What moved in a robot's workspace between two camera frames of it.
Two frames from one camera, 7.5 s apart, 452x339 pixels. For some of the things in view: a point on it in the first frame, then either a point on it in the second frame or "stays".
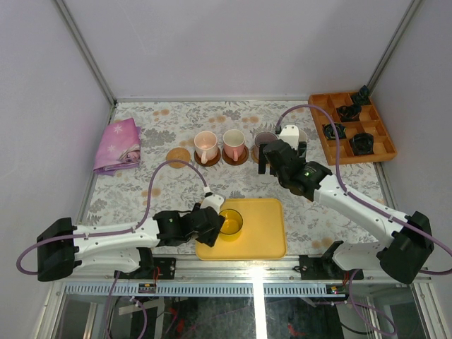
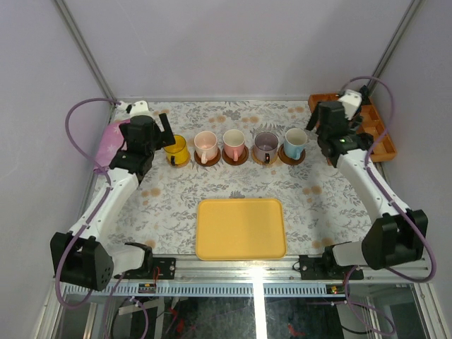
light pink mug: (206, 145) stays
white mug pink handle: (234, 142) stays
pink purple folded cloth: (119, 147) stays
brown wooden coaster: (241, 159) stays
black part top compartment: (363, 97) stays
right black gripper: (262, 161) to (313, 119)
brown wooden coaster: (209, 162) stays
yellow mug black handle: (232, 224) to (178, 152)
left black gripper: (212, 227) to (164, 133)
